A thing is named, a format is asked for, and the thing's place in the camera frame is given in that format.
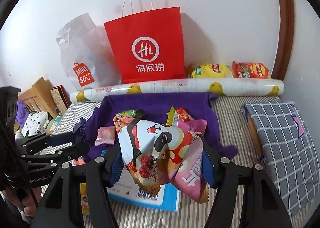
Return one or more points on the purple towel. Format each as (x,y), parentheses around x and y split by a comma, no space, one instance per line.
(156,106)

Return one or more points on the purple cloth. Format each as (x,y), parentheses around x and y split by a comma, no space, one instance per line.
(22,113)

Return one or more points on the green triangular snack pack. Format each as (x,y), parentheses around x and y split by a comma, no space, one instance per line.
(133,113)

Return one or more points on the grey checked folded cloth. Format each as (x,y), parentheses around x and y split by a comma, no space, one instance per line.
(289,154)

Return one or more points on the person's left hand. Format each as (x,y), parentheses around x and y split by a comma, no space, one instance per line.
(29,206)

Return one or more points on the orange chips bag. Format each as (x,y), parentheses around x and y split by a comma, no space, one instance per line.
(250,70)

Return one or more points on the white black dotted pillow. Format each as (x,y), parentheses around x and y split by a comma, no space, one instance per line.
(32,124)

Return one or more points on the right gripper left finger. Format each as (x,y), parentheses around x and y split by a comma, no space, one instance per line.
(61,205)

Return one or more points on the brown wooden door frame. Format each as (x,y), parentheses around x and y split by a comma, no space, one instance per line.
(285,39)

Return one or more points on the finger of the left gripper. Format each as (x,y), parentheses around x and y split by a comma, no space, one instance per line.
(35,143)
(29,156)

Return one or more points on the patterned book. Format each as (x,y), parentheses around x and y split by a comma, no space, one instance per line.
(61,98)

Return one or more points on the yellow chips bag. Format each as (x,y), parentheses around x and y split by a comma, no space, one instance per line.
(209,70)

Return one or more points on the pink yellow candy bag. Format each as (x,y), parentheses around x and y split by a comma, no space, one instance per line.
(189,179)

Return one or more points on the white Miniso plastic bag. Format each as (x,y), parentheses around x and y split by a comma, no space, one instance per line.
(86,56)

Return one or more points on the pink snack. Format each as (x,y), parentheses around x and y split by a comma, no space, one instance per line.
(105,136)

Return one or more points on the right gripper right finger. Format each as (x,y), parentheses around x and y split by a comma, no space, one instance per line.
(262,205)

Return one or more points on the small red snack pack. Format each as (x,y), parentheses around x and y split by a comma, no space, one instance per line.
(183,115)

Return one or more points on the red Haidilao paper bag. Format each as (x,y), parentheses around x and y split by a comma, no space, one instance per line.
(148,45)

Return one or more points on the lemon print rolled mat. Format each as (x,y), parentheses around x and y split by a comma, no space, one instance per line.
(219,86)

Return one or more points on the yellow crispy snack pack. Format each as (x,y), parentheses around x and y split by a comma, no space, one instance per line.
(84,199)

